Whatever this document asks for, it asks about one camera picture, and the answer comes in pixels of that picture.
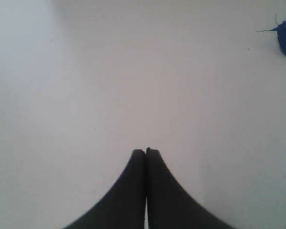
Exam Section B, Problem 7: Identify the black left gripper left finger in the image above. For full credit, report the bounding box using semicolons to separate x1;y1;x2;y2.
66;149;146;229

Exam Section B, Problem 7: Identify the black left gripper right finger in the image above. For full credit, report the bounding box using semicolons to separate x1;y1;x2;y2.
146;148;232;229

